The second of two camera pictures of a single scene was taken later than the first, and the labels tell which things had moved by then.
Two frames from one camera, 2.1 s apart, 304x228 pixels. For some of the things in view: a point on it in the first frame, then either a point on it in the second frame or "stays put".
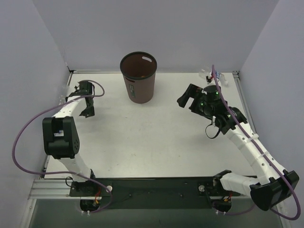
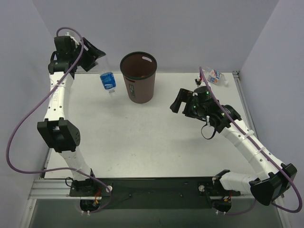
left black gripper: (88, 101) to (88, 56)
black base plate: (153, 193) stays put
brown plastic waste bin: (138, 69) stays put
